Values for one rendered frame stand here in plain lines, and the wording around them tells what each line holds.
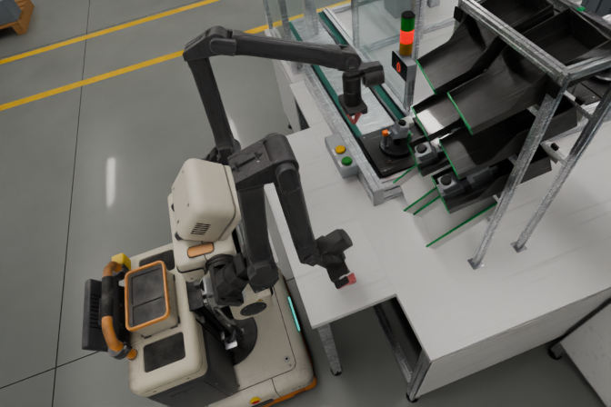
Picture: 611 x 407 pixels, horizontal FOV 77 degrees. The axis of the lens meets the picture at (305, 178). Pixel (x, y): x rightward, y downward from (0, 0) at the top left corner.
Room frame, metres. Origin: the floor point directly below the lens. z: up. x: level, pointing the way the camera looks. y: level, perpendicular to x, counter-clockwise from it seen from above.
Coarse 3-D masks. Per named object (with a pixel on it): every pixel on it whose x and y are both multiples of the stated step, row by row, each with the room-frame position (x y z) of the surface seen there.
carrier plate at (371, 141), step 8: (384, 128) 1.15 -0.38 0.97; (360, 136) 1.13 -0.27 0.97; (368, 136) 1.12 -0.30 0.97; (376, 136) 1.11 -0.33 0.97; (416, 136) 1.06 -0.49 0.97; (368, 144) 1.07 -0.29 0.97; (376, 144) 1.06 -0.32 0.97; (368, 152) 1.03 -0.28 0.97; (376, 152) 1.02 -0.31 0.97; (376, 160) 0.98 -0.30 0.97; (384, 160) 0.97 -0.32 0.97; (392, 160) 0.96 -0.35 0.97; (400, 160) 0.96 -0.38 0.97; (408, 160) 0.95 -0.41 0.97; (376, 168) 0.95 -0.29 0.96; (384, 168) 0.93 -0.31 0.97; (392, 168) 0.92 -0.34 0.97; (400, 168) 0.92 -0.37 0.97; (408, 168) 0.91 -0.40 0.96; (384, 176) 0.90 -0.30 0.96
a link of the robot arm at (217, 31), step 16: (208, 32) 1.03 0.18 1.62; (224, 32) 1.00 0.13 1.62; (192, 48) 0.96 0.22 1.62; (208, 48) 0.96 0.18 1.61; (192, 64) 0.96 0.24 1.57; (208, 64) 0.97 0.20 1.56; (208, 80) 0.95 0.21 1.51; (208, 96) 0.94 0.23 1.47; (208, 112) 0.93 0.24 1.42; (224, 112) 0.94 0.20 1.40; (224, 128) 0.92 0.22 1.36; (224, 144) 0.90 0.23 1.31; (240, 144) 0.97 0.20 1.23; (224, 160) 0.88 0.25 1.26
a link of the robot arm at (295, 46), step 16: (240, 32) 1.01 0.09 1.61; (224, 48) 0.94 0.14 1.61; (240, 48) 0.96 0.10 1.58; (256, 48) 0.97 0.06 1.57; (272, 48) 0.96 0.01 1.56; (288, 48) 0.96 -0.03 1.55; (304, 48) 0.96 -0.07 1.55; (320, 48) 0.96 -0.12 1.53; (336, 48) 0.97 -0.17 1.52; (352, 48) 0.98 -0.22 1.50; (320, 64) 0.95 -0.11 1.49; (336, 64) 0.94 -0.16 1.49
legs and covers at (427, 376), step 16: (304, 128) 1.68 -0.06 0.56; (576, 304) 0.34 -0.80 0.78; (592, 304) 0.36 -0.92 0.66; (384, 320) 0.61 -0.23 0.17; (544, 320) 0.32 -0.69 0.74; (560, 320) 0.34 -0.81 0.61; (576, 320) 0.37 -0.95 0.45; (496, 336) 0.29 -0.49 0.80; (512, 336) 0.31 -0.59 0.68; (528, 336) 0.33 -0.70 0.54; (544, 336) 0.35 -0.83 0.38; (560, 336) 0.37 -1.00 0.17; (400, 352) 0.45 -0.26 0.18; (464, 352) 0.28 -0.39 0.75; (480, 352) 0.29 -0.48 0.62; (496, 352) 0.31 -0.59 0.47; (512, 352) 0.33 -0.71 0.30; (400, 368) 0.39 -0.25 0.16; (416, 368) 0.30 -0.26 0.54; (432, 368) 0.26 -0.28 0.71; (448, 368) 0.27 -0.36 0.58; (464, 368) 0.29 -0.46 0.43; (480, 368) 0.31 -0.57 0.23; (416, 384) 0.27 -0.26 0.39; (432, 384) 0.27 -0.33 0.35; (416, 400) 0.27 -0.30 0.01
